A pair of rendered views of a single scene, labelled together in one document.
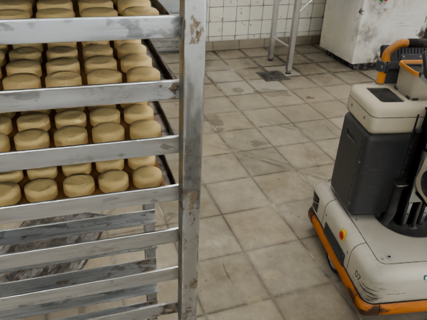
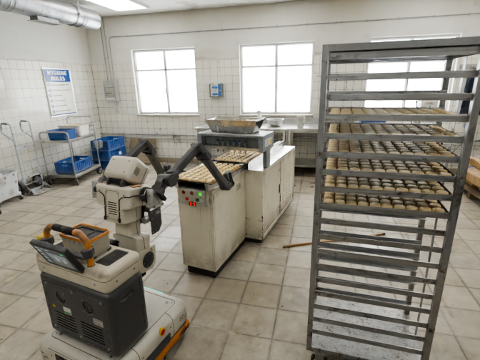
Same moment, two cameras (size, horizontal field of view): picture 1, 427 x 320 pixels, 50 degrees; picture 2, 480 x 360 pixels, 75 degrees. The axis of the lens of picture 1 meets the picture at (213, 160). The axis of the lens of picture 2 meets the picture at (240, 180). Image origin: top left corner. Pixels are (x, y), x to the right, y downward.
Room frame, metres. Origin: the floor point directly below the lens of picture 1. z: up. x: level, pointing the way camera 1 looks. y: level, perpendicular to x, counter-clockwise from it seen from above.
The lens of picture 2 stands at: (2.48, 0.72, 1.67)
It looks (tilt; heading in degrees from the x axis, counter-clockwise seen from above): 17 degrees down; 215
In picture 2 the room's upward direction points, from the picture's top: 1 degrees counter-clockwise
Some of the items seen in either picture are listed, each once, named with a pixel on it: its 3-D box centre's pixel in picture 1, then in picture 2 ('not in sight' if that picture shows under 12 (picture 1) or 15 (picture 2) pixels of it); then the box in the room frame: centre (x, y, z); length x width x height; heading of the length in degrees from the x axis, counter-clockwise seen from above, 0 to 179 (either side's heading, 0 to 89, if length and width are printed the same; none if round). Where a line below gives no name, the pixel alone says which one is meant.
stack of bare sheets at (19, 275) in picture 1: (45, 251); not in sight; (1.57, 0.75, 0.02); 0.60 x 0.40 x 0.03; 173
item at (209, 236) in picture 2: not in sight; (215, 216); (0.38, -1.07, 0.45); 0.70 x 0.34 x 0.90; 11
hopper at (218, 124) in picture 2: not in sight; (235, 125); (-0.12, -1.17, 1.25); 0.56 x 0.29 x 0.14; 101
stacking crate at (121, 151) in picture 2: not in sight; (109, 152); (-1.24, -5.30, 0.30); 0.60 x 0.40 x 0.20; 21
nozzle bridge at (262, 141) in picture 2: not in sight; (236, 148); (-0.12, -1.17, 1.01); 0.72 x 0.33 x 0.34; 101
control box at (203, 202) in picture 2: not in sight; (193, 197); (0.73, -1.00, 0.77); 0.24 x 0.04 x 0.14; 101
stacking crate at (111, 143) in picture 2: not in sight; (108, 143); (-1.24, -5.30, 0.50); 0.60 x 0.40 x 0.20; 23
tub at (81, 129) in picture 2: not in sight; (74, 129); (-0.48, -5.11, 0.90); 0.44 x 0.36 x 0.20; 120
